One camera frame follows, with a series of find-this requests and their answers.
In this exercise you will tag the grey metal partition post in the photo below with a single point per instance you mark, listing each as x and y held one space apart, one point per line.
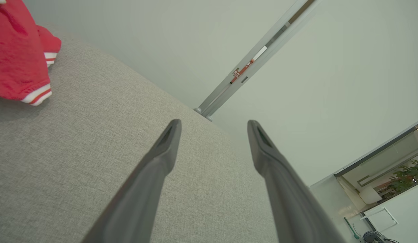
222 90

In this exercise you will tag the white framed panel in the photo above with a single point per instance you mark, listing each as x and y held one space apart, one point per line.
381 219

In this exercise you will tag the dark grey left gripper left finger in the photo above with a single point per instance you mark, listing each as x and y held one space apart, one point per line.
138 202

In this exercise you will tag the green potted plant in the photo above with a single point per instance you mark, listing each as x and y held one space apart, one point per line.
408 175

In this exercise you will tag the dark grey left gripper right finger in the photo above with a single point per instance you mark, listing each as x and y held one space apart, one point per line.
289 202

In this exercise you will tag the black wheeled device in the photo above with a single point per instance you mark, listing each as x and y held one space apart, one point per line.
372 237

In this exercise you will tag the glass partition window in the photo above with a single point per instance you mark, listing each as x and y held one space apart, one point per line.
381 165

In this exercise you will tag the red jersey with white trim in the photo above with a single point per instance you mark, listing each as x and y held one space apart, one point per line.
16 50

